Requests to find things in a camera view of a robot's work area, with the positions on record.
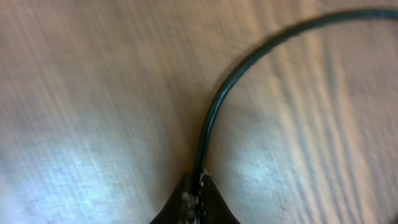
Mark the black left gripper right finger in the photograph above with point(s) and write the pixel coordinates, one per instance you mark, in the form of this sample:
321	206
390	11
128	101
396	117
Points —
213	208

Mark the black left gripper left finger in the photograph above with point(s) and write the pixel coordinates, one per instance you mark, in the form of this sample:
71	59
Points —
179	207

